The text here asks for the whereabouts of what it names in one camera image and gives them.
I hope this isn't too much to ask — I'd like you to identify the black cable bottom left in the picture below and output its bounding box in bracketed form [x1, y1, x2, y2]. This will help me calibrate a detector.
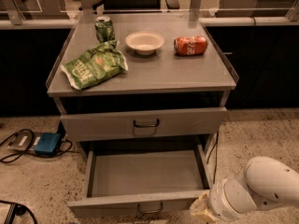
[0, 199, 39, 224]

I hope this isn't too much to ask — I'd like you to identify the white paper bowl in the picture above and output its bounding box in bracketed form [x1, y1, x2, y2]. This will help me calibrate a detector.
[125, 31, 164, 55]

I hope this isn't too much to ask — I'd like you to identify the grey drawer cabinet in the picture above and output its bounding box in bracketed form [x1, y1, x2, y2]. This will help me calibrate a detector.
[45, 12, 240, 161]

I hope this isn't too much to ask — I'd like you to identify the green chip bag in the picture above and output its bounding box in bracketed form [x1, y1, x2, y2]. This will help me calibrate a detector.
[61, 40, 128, 91]

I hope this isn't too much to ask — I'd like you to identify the orange soda can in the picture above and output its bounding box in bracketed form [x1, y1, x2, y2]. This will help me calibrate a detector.
[174, 35, 207, 56]

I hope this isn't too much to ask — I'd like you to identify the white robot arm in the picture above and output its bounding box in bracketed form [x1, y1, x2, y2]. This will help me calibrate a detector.
[190, 157, 299, 222]

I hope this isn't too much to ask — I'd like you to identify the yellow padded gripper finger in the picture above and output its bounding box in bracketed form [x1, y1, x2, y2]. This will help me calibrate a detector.
[190, 190, 216, 223]

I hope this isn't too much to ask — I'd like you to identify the grey drawer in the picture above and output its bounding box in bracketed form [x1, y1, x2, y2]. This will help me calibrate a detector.
[61, 107, 227, 142]
[68, 143, 213, 217]

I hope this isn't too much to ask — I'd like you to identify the blue electronics box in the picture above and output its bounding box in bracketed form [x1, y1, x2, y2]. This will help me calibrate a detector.
[34, 133, 61, 156]

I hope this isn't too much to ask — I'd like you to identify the green soda can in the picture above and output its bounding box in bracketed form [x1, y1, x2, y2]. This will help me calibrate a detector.
[94, 16, 115, 43]

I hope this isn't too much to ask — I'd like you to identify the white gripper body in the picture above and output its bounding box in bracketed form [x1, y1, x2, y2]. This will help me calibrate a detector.
[207, 176, 257, 222]

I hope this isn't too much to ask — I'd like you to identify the grey flat floor device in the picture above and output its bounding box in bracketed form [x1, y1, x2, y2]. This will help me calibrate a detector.
[7, 131, 41, 151]

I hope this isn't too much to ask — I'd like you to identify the black cabinet power cable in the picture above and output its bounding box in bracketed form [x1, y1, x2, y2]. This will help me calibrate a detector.
[205, 131, 220, 189]

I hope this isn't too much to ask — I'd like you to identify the black floor cable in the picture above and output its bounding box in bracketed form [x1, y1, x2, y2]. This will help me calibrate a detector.
[0, 128, 80, 164]

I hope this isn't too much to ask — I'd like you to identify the grey top drawer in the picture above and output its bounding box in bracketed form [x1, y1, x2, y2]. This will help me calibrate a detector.
[61, 107, 227, 142]

